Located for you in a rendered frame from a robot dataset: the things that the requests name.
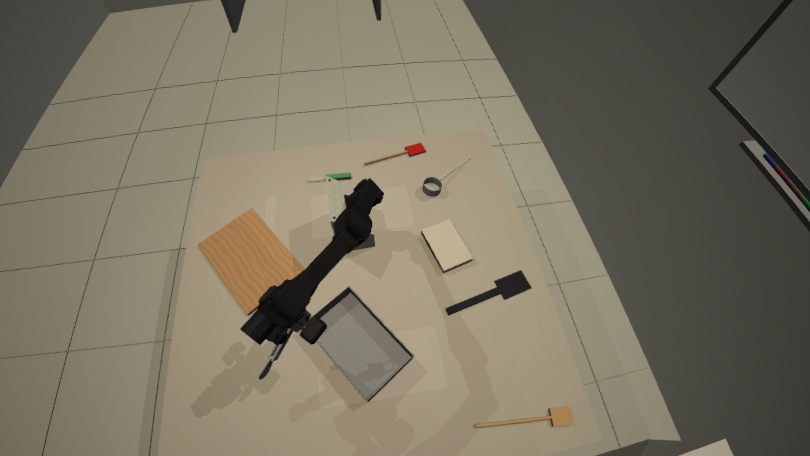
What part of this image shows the red spatula with wooden handle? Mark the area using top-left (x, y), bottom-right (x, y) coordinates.
top-left (364, 143), bottom-right (426, 165)

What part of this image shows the grey saucepan with long handle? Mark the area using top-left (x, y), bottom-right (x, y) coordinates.
top-left (422, 156), bottom-right (472, 197)

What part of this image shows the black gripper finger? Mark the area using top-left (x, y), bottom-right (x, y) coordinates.
top-left (291, 310), bottom-right (311, 332)

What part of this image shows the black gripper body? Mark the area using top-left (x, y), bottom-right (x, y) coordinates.
top-left (258, 286), bottom-right (327, 344)

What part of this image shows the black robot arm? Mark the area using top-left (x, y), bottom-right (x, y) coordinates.
top-left (240, 178), bottom-right (384, 345)

